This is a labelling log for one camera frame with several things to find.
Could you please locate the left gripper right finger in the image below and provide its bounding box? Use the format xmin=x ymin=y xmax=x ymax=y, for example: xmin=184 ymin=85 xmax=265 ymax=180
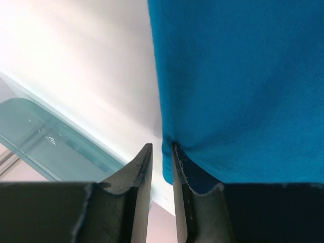
xmin=172 ymin=143 xmax=323 ymax=242

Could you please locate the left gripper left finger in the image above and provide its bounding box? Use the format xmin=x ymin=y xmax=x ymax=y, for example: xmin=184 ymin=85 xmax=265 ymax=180
xmin=1 ymin=144 xmax=152 ymax=242

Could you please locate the blue t shirt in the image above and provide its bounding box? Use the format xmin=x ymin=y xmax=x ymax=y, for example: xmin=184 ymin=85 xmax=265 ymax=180
xmin=148 ymin=1 xmax=323 ymax=183

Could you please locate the teal transparent plastic bin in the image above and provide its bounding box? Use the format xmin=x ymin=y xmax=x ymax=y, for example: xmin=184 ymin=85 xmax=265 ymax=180
xmin=1 ymin=98 xmax=124 ymax=182

